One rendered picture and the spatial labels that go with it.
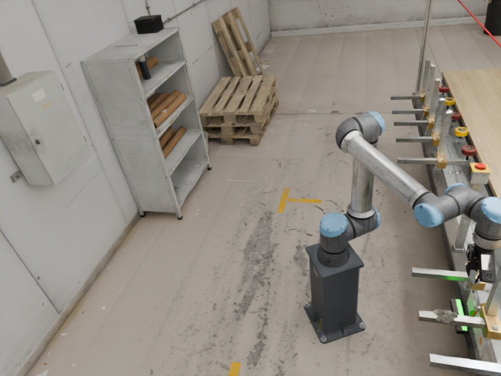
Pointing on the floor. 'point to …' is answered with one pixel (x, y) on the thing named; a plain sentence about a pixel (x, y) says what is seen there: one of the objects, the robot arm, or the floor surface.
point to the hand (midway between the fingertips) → (475, 283)
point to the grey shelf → (117, 134)
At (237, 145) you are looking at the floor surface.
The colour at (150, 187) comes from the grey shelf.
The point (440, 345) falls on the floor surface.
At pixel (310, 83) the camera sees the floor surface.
